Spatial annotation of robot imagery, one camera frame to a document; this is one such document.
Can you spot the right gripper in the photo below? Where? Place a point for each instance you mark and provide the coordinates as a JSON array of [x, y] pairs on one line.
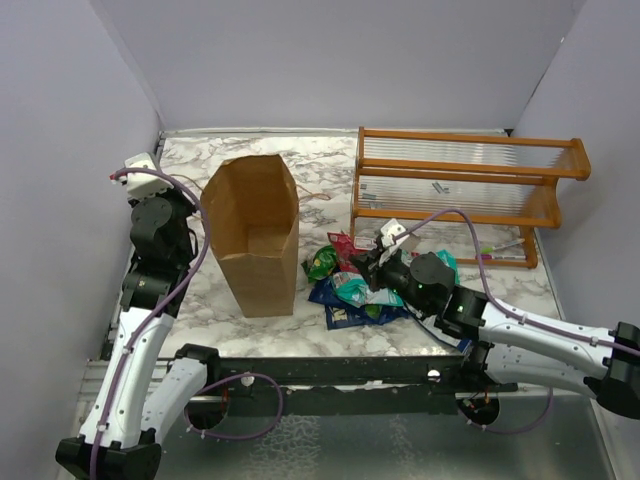
[[364, 264]]

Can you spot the red snack packet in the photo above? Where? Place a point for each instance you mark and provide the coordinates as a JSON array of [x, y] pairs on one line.
[[344, 248]]

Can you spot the teal snack packet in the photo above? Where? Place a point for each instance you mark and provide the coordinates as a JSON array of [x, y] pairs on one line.
[[450, 261], [352, 289]]

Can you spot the green snack bag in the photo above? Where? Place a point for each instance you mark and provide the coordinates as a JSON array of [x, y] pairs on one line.
[[321, 264]]

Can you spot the Kettle sea salt vinegar chips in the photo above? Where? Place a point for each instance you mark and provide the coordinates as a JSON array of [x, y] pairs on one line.
[[339, 314]]

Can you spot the brown paper bag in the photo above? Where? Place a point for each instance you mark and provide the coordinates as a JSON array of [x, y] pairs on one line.
[[253, 208]]

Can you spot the blue white snack bag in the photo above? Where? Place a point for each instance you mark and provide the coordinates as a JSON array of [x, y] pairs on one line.
[[427, 324]]

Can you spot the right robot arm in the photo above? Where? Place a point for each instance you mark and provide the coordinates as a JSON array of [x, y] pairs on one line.
[[511, 345]]

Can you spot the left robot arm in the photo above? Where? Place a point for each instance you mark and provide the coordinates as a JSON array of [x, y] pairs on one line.
[[122, 435]]

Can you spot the red white staples box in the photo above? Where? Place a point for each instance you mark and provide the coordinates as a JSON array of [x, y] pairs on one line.
[[364, 243]]

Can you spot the open small cardboard box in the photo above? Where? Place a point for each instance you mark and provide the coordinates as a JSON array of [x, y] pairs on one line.
[[410, 243]]

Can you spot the staple strip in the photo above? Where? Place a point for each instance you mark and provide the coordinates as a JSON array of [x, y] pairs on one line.
[[369, 197], [440, 189]]

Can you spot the wooden shelf rack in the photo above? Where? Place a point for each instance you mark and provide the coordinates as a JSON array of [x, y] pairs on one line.
[[497, 180]]

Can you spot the pink marker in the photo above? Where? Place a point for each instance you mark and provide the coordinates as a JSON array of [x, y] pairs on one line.
[[494, 256]]

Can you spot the green marker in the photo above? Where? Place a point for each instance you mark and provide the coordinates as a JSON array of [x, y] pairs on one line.
[[502, 246]]

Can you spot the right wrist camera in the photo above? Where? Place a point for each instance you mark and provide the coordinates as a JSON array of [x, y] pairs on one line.
[[392, 234]]

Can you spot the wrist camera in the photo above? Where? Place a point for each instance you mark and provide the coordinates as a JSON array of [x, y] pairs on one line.
[[140, 186], [392, 234]]

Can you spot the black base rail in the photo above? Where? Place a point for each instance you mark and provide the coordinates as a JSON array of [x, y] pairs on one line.
[[330, 386]]

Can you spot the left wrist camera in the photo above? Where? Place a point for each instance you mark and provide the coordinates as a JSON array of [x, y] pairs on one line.
[[140, 186]]

